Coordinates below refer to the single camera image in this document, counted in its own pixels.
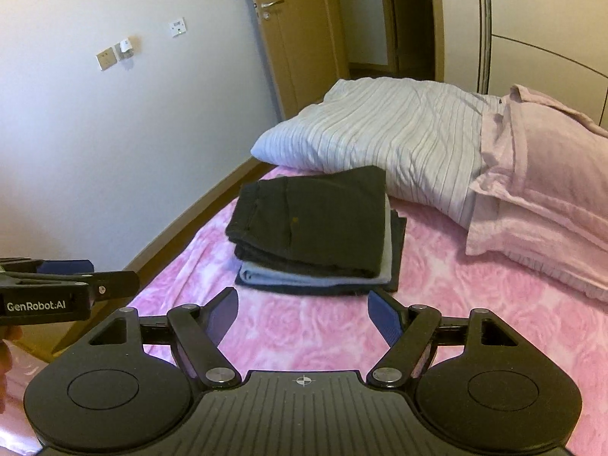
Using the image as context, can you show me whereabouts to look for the pink floral bedspread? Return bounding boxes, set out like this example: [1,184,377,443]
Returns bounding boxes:
[0,163,608,456]

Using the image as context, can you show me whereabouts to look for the white wardrobe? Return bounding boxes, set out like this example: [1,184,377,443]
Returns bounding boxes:
[433,0,607,127]

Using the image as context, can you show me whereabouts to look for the wooden door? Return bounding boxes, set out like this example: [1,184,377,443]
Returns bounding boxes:
[252,0,349,119]

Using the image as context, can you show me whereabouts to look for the white wall socket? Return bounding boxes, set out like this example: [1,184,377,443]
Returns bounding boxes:
[169,17,188,37]

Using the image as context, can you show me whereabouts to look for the lower pink pillow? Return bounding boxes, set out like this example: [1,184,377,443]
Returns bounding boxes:
[466,178,607,302]

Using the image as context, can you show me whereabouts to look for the upper pink pillow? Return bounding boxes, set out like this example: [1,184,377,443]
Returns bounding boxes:
[471,84,607,239]

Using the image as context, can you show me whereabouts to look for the white wall plug adapter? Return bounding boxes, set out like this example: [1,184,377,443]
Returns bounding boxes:
[114,38,134,61]

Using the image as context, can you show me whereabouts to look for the black trousers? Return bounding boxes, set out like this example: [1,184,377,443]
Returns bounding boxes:
[226,166,388,278]

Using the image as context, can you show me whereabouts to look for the folded dark navy garment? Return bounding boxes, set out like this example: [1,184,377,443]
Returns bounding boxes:
[235,210,407,295]

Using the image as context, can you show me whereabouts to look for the grey striped duvet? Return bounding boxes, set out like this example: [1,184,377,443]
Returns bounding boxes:
[250,77,503,228]

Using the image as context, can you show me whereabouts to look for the pink pillow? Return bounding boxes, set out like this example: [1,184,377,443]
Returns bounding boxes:
[466,178,607,302]
[471,84,607,239]

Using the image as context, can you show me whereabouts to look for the person's left hand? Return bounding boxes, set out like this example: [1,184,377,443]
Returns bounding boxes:
[0,340,13,413]

